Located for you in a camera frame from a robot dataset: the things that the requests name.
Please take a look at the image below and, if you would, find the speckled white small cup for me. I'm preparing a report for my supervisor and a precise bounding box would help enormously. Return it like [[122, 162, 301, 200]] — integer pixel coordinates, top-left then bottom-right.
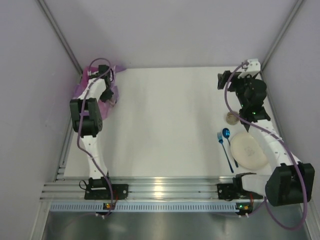
[[225, 112, 239, 126]]

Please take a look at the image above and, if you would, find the purple printed placemat cloth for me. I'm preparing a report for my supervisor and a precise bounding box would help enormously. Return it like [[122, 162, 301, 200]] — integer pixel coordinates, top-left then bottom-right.
[[72, 65, 126, 120]]

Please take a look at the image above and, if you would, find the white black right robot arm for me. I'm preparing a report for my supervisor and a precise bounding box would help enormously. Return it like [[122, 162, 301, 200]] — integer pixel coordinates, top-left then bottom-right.
[[217, 59, 315, 207]]

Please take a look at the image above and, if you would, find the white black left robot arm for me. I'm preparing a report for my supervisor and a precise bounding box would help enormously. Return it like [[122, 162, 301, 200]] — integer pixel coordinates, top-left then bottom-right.
[[69, 64, 115, 183]]

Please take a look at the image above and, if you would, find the blue metal spoon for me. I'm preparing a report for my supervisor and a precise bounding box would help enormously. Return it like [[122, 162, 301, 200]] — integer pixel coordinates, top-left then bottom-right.
[[222, 128, 239, 168]]

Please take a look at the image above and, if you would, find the cream round plate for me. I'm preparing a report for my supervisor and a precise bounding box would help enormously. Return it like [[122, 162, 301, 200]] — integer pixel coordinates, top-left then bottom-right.
[[230, 132, 268, 170]]

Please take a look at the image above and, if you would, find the aluminium corner frame post left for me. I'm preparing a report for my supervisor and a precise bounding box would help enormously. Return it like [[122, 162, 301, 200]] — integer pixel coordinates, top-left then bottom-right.
[[35, 0, 83, 74]]

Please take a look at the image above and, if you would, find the aluminium corner frame post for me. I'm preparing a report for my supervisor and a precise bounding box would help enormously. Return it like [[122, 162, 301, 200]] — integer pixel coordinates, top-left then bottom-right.
[[35, 0, 83, 74], [260, 0, 306, 72]]

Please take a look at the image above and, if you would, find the aluminium corner frame post right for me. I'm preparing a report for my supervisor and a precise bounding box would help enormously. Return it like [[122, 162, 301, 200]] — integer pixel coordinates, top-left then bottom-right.
[[260, 0, 306, 72]]

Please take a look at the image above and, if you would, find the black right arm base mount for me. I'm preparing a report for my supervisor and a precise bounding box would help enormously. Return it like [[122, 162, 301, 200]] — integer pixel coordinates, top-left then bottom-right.
[[216, 172, 263, 202]]

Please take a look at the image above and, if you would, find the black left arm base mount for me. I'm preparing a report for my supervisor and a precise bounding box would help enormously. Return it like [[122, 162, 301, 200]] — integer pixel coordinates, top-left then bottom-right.
[[78, 177, 129, 200]]

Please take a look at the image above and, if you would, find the aluminium rail front frame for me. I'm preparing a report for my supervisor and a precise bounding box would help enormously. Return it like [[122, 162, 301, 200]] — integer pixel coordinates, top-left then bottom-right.
[[39, 159, 313, 202]]

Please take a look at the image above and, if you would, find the grey slotted cable duct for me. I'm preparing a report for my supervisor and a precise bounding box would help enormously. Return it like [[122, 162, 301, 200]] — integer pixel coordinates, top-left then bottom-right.
[[50, 202, 253, 214]]

